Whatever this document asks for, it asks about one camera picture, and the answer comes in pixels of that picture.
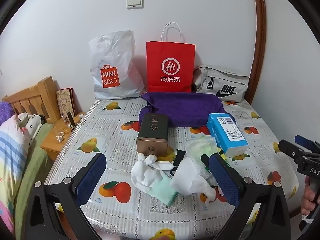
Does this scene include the brown illustrated book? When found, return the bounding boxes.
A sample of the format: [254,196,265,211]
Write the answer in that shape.
[56,87,77,120]

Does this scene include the purple towel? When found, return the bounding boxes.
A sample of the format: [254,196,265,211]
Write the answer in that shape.
[139,92,228,128]

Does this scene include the wooden headboard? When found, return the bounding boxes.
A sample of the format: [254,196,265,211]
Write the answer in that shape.
[2,76,60,124]

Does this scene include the green blanket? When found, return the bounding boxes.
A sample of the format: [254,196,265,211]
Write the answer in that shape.
[15,124,54,238]

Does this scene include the black strap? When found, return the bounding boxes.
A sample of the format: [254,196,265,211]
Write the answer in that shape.
[170,149,185,178]

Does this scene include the wooden bedside table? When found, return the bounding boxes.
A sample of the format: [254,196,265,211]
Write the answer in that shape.
[40,111,87,160]

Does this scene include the spotted white plush toy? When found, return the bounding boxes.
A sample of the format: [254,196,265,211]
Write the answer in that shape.
[16,112,47,145]

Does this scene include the dark green tin box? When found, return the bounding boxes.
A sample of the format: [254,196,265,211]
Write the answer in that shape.
[136,113,169,157]

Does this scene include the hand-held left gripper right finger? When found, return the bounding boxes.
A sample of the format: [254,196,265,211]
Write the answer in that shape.
[209,152,292,240]

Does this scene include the blue tissue pack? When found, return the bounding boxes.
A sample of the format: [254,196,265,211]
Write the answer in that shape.
[206,113,249,158]

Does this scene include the person's right hand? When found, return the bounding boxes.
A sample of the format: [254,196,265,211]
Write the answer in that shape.
[301,177,319,217]

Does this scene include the white cotton gloves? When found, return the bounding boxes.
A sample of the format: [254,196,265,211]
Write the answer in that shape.
[131,153,174,190]

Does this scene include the yellow mesh pouch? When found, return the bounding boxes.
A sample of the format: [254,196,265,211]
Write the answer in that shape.
[201,148,227,180]

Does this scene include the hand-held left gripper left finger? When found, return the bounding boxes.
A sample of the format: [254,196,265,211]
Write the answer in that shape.
[24,152,108,240]

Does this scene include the translucent white plastic case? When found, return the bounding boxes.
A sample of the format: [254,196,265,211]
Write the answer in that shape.
[169,159,209,196]

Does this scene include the grey waist bag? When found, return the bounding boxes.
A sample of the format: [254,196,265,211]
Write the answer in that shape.
[192,65,250,103]

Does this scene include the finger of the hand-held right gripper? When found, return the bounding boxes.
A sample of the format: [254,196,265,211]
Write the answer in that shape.
[294,135,320,153]
[278,139,306,163]

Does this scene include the brown wooden door frame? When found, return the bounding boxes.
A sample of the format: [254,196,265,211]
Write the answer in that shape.
[251,0,267,108]

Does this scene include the white candy wrapper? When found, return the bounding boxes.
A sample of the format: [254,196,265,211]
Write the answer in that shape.
[200,185,217,203]

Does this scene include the light green cloth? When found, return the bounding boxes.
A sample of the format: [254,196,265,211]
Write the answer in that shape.
[147,176,179,207]

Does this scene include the red paper bag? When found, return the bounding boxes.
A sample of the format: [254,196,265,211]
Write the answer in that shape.
[146,22,196,93]

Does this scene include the white plastic shopping bag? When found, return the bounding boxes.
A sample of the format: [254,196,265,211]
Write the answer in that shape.
[89,30,145,100]

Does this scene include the purple plush toy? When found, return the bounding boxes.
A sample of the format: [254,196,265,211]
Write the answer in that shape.
[0,101,13,125]

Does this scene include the colourful striped pillow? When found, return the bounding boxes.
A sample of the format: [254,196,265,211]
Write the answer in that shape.
[0,116,30,233]

